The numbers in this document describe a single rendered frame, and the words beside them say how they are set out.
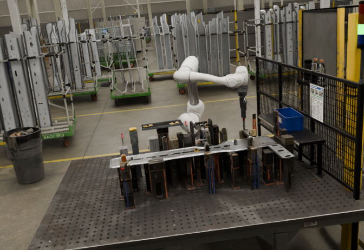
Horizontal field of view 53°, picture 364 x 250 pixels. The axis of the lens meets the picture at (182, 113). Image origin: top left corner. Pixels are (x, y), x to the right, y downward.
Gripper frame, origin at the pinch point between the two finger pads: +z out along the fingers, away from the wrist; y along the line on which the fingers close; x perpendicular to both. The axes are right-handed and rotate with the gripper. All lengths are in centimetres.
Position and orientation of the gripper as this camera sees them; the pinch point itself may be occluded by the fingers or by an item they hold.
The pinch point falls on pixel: (243, 113)
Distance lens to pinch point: 321.5
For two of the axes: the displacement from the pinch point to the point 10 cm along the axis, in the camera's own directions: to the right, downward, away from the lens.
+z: 0.9, 9.6, 2.7
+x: 9.8, -1.3, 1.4
